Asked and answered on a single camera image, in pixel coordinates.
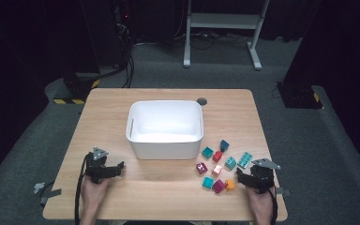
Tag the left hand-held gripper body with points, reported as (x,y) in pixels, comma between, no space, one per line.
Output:
(95,165)

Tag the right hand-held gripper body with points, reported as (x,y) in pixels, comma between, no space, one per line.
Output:
(264,178)

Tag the long teal toy brick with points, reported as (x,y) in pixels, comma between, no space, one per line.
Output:
(244,160)

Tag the orange toy brick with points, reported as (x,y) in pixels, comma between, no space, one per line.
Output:
(229,185)

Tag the teal square toy brick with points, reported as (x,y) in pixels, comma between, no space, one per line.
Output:
(207,183)
(230,163)
(207,152)

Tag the pink toy brick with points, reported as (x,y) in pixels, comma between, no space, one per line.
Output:
(217,170)

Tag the plain magenta toy brick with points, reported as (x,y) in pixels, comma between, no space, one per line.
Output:
(218,186)

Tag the red toy brick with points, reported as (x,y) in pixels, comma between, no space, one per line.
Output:
(217,156)

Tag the dark blue sloped toy brick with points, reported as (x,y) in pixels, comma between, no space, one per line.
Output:
(224,146)

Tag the white plastic bin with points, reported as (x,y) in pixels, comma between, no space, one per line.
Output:
(165,150)

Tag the person's right hand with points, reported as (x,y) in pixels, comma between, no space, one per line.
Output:
(262,204)

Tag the person's left hand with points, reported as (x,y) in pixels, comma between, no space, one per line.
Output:
(91,195)

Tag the grey tape strip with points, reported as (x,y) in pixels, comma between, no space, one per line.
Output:
(51,193)
(283,192)

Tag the magenta white-studded toy brick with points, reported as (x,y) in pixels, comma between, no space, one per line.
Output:
(201,168)

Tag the black yellow-striped stand base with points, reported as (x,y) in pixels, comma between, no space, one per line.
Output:
(296,97)
(75,86)

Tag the dark curtain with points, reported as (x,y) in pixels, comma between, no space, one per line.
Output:
(340,47)
(28,47)

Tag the white metal stand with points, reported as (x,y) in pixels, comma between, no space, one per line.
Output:
(225,21)

